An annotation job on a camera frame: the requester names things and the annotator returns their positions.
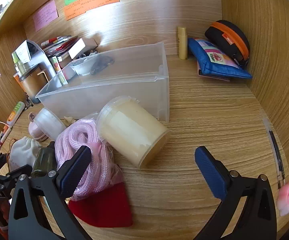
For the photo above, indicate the pink notebook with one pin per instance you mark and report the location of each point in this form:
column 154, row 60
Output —
column 200, row 73

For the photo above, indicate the red velvet pouch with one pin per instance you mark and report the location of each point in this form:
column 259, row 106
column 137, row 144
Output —
column 104, row 205

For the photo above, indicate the pink fabric shaver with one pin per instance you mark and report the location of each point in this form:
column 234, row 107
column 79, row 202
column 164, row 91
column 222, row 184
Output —
column 47, row 122

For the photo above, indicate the clear ballpoint pen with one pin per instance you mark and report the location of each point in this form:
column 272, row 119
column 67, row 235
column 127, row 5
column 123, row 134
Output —
column 274, row 145

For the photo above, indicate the dark key fob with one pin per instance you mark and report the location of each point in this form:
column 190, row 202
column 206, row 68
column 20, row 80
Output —
column 100, row 65

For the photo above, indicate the yellow sunscreen bottle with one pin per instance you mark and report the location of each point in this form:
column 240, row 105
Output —
column 182, row 47

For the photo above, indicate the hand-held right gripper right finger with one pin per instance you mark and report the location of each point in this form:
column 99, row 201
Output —
column 209, row 172

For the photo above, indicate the stack of books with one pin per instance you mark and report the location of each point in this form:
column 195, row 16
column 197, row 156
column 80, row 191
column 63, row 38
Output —
column 59, row 46

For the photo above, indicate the pink paw toy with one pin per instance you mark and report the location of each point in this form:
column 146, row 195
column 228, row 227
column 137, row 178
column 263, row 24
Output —
column 288, row 200

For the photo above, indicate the pink paper note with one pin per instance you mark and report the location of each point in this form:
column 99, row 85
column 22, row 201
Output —
column 45, row 16

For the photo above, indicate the wooden shelf board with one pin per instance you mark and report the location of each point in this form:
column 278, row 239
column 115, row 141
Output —
column 22, row 2

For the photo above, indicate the white paper sheets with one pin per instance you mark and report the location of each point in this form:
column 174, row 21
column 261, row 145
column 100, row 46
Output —
column 23, row 52

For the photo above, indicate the clear plastic bin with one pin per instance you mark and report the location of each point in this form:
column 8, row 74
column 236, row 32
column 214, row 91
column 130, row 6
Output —
column 124, row 92

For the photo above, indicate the black orange zip case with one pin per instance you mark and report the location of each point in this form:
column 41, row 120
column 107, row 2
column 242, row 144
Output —
column 224, row 40

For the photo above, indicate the cream translucent plastic jar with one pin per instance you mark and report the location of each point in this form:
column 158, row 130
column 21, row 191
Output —
column 129, row 132

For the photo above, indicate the orange paper note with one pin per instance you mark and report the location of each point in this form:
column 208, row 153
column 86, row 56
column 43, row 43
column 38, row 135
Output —
column 92, row 3

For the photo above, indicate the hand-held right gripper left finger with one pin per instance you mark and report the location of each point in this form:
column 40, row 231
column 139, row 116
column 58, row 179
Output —
column 75, row 172

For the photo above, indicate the white cardboard box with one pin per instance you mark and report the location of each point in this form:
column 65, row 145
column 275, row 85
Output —
column 77, row 48

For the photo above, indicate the dark green dropper bottle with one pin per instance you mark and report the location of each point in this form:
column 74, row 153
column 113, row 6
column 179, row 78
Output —
column 43, row 160

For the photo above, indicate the fruit print box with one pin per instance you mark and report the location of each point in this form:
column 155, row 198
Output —
column 55, row 64

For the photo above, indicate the beige seashell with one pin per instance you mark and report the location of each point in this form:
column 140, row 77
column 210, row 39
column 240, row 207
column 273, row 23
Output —
column 69, row 120

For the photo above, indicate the brown mug with lid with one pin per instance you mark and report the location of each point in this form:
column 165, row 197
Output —
column 32, row 85

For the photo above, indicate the bundle of pens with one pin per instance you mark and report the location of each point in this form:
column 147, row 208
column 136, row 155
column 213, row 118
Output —
column 3, row 136

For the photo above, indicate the blue patchwork pencil pouch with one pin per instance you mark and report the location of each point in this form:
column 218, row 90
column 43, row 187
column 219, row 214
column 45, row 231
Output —
column 209, row 65

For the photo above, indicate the green orange tube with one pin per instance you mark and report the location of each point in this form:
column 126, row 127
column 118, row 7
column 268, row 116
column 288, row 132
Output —
column 15, row 112

